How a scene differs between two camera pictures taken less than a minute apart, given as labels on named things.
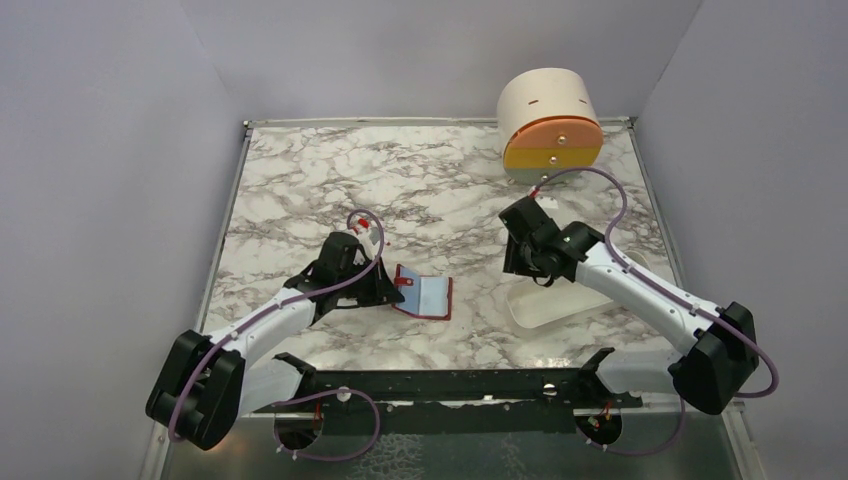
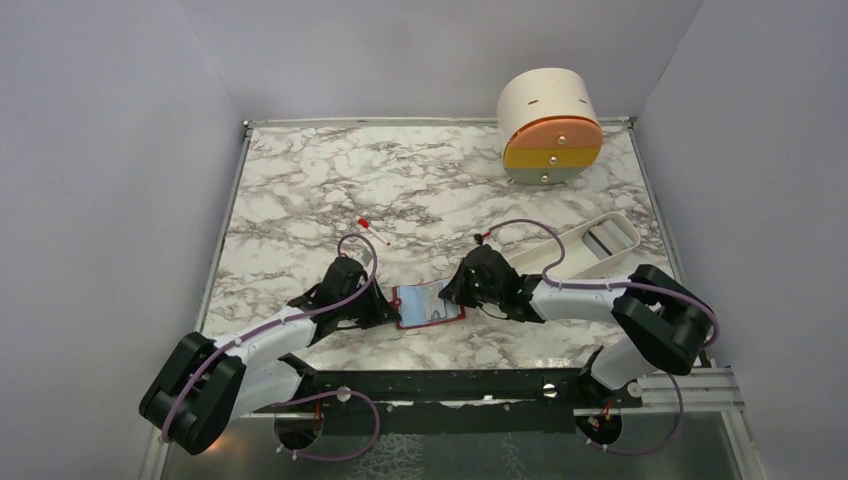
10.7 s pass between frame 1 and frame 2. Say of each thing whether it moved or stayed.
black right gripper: moved
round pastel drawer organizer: stayed
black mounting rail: stayed
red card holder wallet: moved
